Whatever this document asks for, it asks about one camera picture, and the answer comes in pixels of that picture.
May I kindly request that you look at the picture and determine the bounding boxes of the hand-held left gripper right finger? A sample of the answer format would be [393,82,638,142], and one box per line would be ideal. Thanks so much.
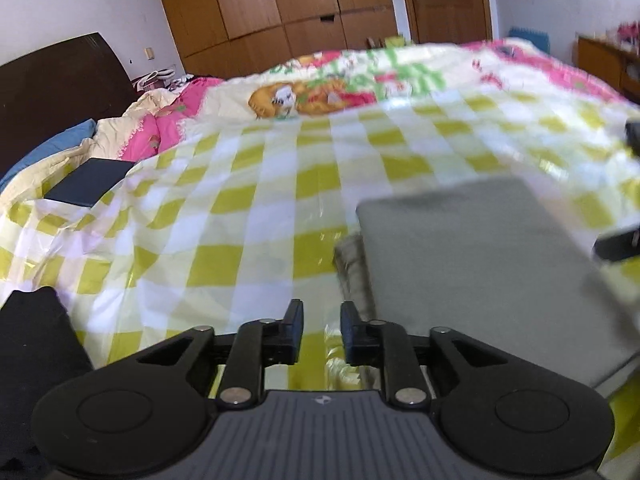
[340,301,506,407]

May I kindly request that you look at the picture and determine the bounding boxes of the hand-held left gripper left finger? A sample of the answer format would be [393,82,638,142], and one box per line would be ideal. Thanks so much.
[136,299,305,407]

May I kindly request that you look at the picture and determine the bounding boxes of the grey pants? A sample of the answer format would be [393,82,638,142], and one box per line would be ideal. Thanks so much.
[332,175,640,392]

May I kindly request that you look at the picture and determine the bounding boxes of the wooden side desk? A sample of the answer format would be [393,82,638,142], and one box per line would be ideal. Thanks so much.
[577,34,640,107]

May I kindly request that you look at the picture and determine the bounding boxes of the pink item on desk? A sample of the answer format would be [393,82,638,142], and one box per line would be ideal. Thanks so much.
[617,21,640,49]

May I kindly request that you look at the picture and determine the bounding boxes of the blue foam mat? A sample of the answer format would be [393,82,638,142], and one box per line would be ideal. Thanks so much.
[509,26,552,54]

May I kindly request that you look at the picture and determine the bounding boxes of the wooden door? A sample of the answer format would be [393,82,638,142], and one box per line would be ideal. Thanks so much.
[397,0,494,44]

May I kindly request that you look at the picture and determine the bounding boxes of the cartoon printed quilt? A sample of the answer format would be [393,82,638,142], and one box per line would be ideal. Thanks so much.
[75,40,636,161]

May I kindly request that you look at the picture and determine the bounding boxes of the dark blue notebook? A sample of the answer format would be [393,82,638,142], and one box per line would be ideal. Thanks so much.
[44,157,136,209]

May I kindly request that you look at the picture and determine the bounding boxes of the black cloth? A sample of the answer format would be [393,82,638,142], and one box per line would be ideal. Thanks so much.
[0,286,97,480]

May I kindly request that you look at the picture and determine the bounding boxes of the white bedside clutter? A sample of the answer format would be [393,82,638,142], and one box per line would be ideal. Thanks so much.
[136,66,182,93]

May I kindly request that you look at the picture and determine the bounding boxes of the blue pillow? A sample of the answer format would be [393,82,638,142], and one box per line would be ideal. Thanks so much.
[0,119,97,192]

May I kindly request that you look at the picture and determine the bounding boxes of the wooden wardrobe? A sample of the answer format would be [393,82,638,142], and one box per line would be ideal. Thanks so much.
[150,0,402,79]

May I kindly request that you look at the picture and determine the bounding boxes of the dark brown headboard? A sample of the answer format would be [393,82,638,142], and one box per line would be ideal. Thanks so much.
[0,32,139,177]

